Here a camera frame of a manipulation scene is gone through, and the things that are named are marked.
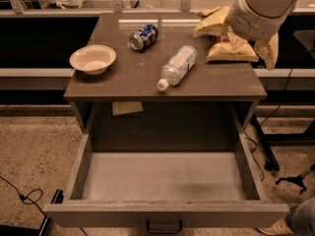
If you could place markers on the tan shoe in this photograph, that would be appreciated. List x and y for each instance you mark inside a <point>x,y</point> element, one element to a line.
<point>277,229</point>

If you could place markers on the brown cabinet with top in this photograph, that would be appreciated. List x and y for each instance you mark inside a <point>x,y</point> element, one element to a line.
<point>207,111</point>

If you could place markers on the black stand leg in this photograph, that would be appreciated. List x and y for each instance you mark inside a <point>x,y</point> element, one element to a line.
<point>271,163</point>

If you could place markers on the clear plastic water bottle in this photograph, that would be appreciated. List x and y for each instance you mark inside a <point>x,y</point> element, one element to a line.
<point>177,67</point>

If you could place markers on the blue soda can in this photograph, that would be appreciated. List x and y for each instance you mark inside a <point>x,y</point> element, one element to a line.
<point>141,39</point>

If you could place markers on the open grey top drawer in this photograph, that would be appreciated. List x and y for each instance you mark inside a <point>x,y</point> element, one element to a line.
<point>200,188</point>

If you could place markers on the white paper bowl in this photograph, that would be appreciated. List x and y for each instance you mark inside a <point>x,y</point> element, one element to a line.
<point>93,59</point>

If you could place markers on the person leg in jeans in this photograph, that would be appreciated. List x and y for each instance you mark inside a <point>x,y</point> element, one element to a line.
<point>301,218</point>

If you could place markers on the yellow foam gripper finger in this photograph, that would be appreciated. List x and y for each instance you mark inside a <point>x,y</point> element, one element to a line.
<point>214,21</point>
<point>268,51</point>

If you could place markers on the black drawer handle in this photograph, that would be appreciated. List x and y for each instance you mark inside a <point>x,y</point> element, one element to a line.
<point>164,228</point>

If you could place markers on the yellow brown chip bag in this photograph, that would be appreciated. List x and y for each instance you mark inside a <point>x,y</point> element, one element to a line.
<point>230,47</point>

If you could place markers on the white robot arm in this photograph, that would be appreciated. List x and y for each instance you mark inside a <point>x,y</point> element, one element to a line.
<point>246,31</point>

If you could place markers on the paper label under tabletop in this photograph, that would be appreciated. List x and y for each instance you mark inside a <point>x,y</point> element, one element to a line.
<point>121,107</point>

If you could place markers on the black tripod foot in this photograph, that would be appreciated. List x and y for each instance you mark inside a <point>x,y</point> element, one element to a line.
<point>298,180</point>

